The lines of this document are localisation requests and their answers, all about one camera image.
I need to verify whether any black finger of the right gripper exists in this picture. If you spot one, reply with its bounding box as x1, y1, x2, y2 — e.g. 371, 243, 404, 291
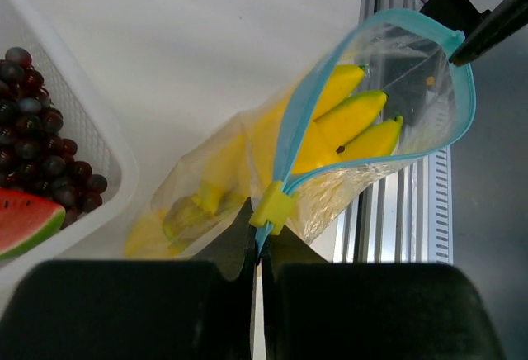
449, 0, 527, 66

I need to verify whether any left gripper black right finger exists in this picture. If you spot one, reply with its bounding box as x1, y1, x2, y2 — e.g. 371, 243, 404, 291
262, 228, 328, 290

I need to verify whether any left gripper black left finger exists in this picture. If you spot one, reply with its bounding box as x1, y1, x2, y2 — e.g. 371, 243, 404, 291
201, 197, 256, 282

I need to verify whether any yellow pear toy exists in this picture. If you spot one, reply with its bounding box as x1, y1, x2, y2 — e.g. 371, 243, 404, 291
162, 195, 243, 253

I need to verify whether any yellow lemon toy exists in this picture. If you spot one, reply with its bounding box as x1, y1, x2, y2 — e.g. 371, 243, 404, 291
200, 99, 288, 197
124, 208, 182, 259

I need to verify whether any yellow banana toy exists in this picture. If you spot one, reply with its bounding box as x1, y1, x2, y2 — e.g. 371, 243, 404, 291
292, 64, 403, 174

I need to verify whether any clear zip bag teal zipper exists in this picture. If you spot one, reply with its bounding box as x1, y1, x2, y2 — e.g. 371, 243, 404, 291
124, 8, 476, 259

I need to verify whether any white perforated plastic basket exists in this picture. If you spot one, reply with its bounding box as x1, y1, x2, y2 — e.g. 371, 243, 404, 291
1, 0, 139, 286

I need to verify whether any watermelon slice toy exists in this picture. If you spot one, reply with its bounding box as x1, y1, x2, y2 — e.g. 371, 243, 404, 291
1, 188, 66, 260

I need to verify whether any dark grape bunch toy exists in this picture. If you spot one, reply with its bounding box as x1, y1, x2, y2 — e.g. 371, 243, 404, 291
1, 46, 108, 227

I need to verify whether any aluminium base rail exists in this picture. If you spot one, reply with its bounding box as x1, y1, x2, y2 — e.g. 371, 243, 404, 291
332, 0, 438, 264

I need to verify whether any white slotted cable duct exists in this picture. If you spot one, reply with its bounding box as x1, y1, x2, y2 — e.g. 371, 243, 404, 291
427, 146, 453, 264

